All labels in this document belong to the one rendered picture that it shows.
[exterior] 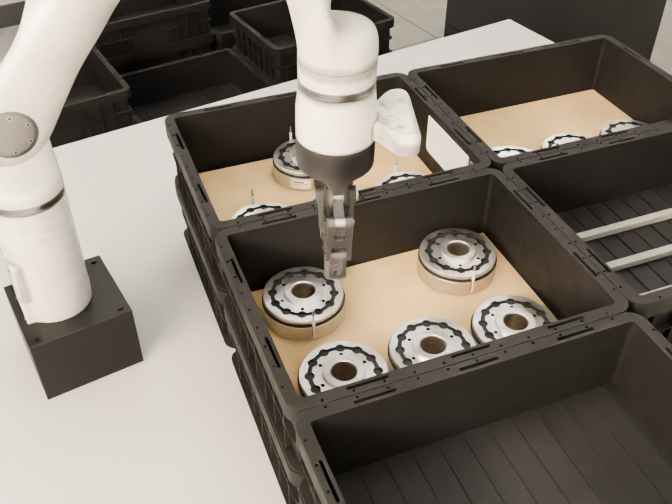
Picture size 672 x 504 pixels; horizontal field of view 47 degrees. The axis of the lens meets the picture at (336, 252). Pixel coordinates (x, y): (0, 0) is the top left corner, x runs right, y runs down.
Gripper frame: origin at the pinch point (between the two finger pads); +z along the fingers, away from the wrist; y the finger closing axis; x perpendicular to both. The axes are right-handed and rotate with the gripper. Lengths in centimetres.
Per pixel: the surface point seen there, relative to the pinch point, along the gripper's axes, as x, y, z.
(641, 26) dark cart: 122, -181, 63
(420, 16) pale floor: 67, -286, 107
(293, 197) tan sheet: -3.1, -32.4, 18.1
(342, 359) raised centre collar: 1.0, 4.1, 13.3
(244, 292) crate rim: -9.7, -1.3, 7.4
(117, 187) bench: -34, -56, 32
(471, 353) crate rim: 13.6, 9.9, 6.6
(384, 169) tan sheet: 11.6, -38.7, 18.0
